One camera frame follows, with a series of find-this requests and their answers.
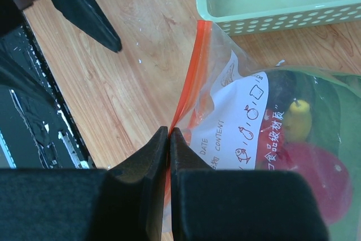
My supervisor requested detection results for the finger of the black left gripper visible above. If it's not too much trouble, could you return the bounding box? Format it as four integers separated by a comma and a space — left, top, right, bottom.
51, 0, 122, 52

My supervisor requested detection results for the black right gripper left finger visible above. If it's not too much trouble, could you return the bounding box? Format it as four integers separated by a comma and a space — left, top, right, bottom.
1, 126, 169, 240

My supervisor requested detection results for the dark fake avocado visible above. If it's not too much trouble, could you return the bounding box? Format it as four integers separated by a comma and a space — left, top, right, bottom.
266, 69, 296, 112

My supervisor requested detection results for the small yellow fake pear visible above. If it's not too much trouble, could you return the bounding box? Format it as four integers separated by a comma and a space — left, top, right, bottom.
283, 99, 312, 142

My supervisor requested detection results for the green fake leafy vegetable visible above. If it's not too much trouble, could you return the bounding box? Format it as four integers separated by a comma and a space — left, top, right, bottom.
286, 66, 360, 240

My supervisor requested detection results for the clear zip top bag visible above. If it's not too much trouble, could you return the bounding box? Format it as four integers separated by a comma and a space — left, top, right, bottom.
165, 20, 361, 241

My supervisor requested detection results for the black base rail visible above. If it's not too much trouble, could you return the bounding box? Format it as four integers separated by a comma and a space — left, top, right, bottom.
1, 23, 95, 169

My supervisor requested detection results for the red fake apple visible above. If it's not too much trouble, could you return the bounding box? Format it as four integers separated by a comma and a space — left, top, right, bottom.
275, 142, 353, 225

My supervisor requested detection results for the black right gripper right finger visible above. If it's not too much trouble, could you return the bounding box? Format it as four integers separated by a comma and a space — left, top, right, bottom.
170, 128, 329, 240

